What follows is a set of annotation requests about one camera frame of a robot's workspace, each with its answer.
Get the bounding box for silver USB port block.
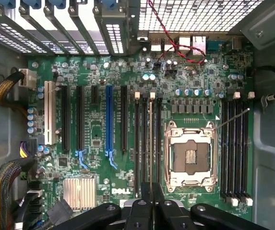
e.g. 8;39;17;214
178;35;192;53

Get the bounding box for metal expansion slot cover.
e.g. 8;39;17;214
93;4;130;56
0;8;55;56

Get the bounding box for silver network port block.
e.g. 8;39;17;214
191;35;208;57

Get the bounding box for thin metal locking lever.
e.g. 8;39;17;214
214;108;251;131

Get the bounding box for short black expansion slot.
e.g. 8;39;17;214
90;85;99;105

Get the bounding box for grey metal PC case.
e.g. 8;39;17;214
0;0;275;230

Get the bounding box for blue expansion slot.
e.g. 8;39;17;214
105;85;114;151

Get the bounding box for thick braided cable bundle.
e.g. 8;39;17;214
0;161;23;230

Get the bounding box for long black expansion slot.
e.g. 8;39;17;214
120;85;129;151
75;85;85;151
60;85;71;151

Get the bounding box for black connector coloured wires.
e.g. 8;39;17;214
18;138;38;159

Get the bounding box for black flat data cable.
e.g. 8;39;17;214
14;182;74;230

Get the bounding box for red and black twisted wire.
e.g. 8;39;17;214
146;0;206;65

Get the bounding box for silver CPU socket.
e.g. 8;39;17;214
164;120;219;193

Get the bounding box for white expansion slot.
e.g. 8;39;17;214
44;80;57;146

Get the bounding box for green Dell motherboard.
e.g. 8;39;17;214
27;49;255;222

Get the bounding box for braided cable with white connector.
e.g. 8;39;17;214
0;68;37;117

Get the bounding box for silver finned heatsink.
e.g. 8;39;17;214
62;177;97;211

